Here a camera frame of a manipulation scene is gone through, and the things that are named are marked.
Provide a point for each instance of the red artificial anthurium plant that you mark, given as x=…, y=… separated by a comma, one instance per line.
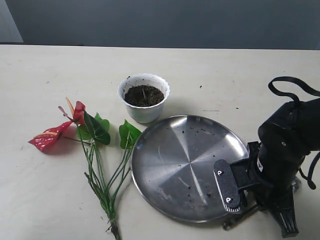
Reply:
x=93, y=132

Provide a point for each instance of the white scalloped flower pot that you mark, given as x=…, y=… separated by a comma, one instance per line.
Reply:
x=144, y=114

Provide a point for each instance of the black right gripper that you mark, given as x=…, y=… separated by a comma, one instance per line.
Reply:
x=286, y=138

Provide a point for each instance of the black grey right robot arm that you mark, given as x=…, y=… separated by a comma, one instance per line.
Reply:
x=316, y=148

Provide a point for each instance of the round stainless steel plate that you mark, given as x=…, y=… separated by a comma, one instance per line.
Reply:
x=172, y=166

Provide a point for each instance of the metal spoon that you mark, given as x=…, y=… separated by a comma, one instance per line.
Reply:
x=236, y=219

